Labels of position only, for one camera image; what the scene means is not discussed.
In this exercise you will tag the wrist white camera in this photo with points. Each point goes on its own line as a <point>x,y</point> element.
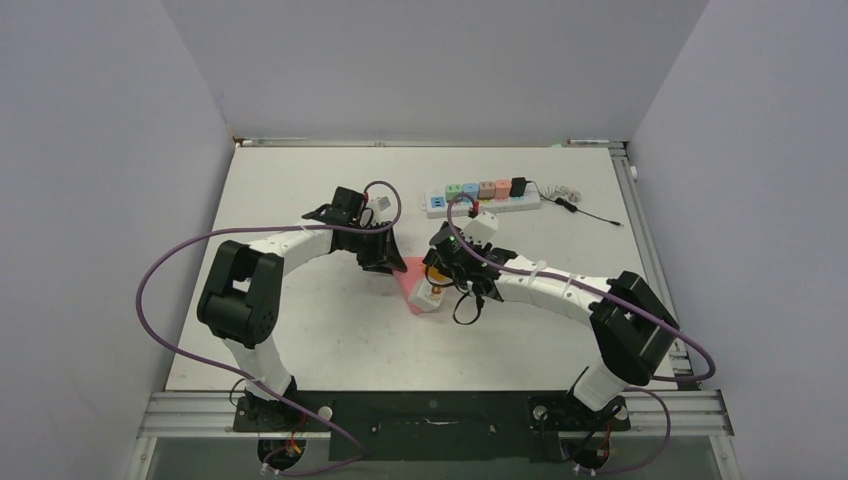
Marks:
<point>481,229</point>
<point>378,210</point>

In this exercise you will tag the white long power strip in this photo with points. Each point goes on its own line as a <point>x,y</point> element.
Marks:
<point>435,207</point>

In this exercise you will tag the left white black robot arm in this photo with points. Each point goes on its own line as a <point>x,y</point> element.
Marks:
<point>241,297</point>

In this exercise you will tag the blue cube plug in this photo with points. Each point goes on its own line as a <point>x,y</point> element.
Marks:
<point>470,192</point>

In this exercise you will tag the salmon cube plug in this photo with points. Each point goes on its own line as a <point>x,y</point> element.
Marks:
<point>502,189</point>

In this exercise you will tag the pink triangular socket base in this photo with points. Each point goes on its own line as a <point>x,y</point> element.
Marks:
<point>414,273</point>

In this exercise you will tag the black power adapter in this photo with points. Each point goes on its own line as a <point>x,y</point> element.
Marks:
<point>518,187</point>

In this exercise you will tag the yellow cube socket plug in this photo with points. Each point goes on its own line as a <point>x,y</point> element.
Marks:
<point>436,278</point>

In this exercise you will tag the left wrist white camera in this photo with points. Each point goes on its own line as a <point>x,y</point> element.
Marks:
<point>378,210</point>

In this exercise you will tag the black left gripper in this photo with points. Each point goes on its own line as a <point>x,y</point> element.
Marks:
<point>383,257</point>

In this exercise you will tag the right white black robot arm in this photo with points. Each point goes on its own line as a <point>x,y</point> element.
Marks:
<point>631,326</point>

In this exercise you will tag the tan cube plug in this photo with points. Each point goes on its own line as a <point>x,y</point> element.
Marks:
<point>487,190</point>

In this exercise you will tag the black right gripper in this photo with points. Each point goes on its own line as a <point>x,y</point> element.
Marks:
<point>436,262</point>

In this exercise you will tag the aluminium frame rail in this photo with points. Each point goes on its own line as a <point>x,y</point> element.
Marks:
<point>665,414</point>

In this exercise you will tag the green cube plug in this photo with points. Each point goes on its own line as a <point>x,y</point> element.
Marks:
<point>452,191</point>

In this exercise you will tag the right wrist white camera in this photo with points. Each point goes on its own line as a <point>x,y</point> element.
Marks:
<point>481,229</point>

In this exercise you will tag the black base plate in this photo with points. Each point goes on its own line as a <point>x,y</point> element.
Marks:
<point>539,426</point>

